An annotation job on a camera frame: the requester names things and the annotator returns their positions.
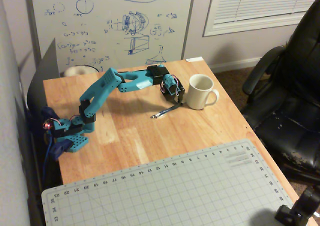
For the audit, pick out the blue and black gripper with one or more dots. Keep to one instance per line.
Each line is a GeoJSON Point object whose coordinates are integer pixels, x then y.
{"type": "Point", "coordinates": [176, 96]}

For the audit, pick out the whiteboard with blue drawings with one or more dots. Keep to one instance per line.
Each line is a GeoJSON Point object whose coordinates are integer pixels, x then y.
{"type": "Point", "coordinates": [105, 18]}

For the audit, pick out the blue and black pen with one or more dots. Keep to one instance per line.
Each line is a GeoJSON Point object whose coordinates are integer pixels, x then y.
{"type": "Point", "coordinates": [165, 111]}

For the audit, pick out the grey cutting mat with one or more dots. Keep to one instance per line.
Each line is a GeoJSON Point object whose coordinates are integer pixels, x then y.
{"type": "Point", "coordinates": [162, 191]}

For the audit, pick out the black flat panel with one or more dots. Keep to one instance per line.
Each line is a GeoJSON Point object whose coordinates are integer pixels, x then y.
{"type": "Point", "coordinates": [46, 68]}

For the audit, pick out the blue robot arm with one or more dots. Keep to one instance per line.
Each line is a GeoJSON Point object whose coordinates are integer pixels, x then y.
{"type": "Point", "coordinates": [100, 93]}

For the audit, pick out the white baseboard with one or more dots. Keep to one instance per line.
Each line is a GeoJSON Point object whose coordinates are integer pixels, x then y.
{"type": "Point", "coordinates": [235, 64]}

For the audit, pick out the white sticker label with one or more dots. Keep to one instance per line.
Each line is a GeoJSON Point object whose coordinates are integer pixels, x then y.
{"type": "Point", "coordinates": [195, 59]}

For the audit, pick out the black camera stand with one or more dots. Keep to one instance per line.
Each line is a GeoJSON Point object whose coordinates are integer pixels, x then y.
{"type": "Point", "coordinates": [300, 208]}

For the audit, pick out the white round roll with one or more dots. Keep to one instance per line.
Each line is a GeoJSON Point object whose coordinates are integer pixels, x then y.
{"type": "Point", "coordinates": [77, 71]}

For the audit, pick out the white window blinds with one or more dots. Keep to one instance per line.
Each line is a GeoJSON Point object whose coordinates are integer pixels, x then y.
{"type": "Point", "coordinates": [262, 3]}

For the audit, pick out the black leather office chair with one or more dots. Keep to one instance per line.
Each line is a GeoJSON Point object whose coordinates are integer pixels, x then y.
{"type": "Point", "coordinates": [292, 98]}

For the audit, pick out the cream ceramic mug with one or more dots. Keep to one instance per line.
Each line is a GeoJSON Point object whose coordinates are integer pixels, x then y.
{"type": "Point", "coordinates": [198, 96]}

